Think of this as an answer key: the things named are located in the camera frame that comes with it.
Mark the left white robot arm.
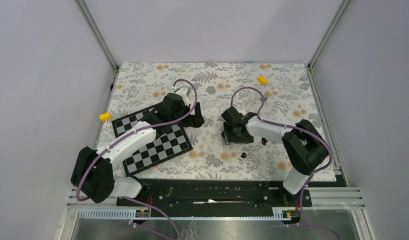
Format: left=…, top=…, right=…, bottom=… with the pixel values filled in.
left=70, top=93, right=204, bottom=206

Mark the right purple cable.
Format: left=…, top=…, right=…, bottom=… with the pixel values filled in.
left=230, top=86, right=341, bottom=240

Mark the yellow block left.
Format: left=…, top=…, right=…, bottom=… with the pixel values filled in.
left=99, top=112, right=112, bottom=122

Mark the purple cable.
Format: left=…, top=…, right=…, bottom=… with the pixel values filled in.
left=230, top=86, right=341, bottom=240
left=75, top=78, right=198, bottom=202

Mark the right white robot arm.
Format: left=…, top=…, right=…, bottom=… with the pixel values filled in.
left=221, top=106, right=332, bottom=206

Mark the yellow block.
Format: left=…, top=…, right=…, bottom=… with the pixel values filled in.
left=257, top=75, right=268, bottom=86
left=99, top=112, right=112, bottom=122

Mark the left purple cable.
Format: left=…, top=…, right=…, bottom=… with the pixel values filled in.
left=75, top=78, right=198, bottom=202

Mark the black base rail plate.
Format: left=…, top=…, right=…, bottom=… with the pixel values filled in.
left=135, top=179, right=313, bottom=218

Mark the yellow block far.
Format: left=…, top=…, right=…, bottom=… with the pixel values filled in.
left=257, top=75, right=268, bottom=86

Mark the floral patterned table mat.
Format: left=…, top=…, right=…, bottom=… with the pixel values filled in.
left=107, top=63, right=322, bottom=181

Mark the black white checkerboard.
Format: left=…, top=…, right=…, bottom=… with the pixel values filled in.
left=111, top=105, right=193, bottom=177

